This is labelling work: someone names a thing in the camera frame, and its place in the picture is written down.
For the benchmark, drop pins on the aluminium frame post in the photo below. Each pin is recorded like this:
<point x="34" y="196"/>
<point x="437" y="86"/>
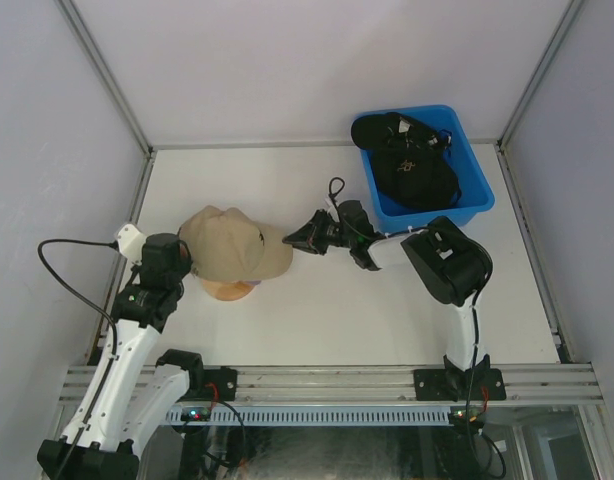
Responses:
<point x="92" y="51"/>
<point x="568" y="19"/>

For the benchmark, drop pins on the aluminium front rail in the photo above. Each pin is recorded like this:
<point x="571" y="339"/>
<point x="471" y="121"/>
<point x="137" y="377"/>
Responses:
<point x="518" y="385"/>

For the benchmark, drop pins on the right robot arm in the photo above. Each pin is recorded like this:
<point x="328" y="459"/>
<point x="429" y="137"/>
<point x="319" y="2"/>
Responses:
<point x="453" y="268"/>

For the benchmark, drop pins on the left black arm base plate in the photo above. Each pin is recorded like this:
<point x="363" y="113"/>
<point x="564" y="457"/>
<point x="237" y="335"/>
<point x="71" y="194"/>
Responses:
<point x="215" y="383"/>

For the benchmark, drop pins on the beige baseball cap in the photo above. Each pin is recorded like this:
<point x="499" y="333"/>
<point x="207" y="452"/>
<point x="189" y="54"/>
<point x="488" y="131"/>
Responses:
<point x="227" y="246"/>

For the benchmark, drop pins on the right aluminium frame post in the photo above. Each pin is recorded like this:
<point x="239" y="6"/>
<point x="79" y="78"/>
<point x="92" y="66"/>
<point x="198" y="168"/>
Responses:
<point x="568" y="19"/>

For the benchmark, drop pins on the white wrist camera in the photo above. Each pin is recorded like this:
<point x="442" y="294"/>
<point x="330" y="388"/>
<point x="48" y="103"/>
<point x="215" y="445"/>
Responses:
<point x="331" y="207"/>
<point x="130" y="241"/>

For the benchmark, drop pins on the black baseball cap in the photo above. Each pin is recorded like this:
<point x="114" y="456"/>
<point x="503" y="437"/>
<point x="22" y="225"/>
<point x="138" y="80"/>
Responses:
<point x="396" y="131"/>

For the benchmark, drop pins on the black cap gold logo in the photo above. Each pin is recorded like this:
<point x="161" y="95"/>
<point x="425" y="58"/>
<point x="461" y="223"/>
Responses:
<point x="416" y="180"/>

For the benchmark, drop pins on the left aluminium frame post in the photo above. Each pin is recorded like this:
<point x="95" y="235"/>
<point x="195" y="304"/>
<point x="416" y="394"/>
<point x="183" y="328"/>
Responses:
<point x="92" y="51"/>

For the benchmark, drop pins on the grey slotted cable duct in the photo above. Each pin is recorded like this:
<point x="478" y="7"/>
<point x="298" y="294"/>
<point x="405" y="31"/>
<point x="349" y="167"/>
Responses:
<point x="307" y="416"/>

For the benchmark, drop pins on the blue plastic bin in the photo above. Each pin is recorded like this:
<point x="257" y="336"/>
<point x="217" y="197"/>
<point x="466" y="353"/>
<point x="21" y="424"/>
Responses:
<point x="477" y="196"/>

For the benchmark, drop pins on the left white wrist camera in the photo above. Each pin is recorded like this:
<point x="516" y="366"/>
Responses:
<point x="130" y="241"/>

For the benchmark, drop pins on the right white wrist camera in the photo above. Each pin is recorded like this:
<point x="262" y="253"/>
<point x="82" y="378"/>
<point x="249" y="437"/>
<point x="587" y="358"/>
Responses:
<point x="331" y="207"/>

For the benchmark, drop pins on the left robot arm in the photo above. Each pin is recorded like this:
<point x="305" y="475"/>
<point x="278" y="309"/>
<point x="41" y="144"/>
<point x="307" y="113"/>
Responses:
<point x="112" y="425"/>

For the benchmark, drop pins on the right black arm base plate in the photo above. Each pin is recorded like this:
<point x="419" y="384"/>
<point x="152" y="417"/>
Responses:
<point x="436" y="384"/>

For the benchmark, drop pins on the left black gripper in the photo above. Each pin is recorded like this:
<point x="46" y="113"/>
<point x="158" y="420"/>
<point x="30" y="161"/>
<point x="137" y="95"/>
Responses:
<point x="185" y="265"/>

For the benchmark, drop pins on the wooden hat stand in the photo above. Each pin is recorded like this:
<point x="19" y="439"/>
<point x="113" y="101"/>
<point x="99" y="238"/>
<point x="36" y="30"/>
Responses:
<point x="227" y="292"/>

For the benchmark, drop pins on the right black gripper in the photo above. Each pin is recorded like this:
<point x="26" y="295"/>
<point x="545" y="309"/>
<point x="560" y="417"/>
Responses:
<point x="309" y="238"/>

